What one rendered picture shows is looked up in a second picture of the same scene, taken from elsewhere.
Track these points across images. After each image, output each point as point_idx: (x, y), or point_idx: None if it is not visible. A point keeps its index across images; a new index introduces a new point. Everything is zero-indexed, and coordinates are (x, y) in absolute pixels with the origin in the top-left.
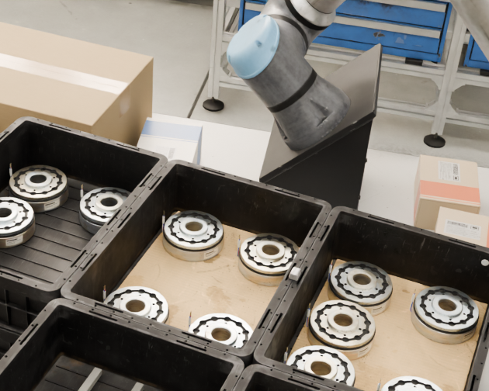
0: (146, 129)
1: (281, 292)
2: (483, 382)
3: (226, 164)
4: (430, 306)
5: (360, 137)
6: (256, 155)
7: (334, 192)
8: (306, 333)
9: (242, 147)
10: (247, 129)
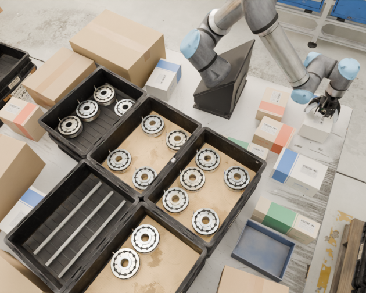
0: (158, 64)
1: (165, 168)
2: (254, 197)
3: (190, 78)
4: (230, 175)
5: (229, 88)
6: None
7: (221, 104)
8: None
9: None
10: None
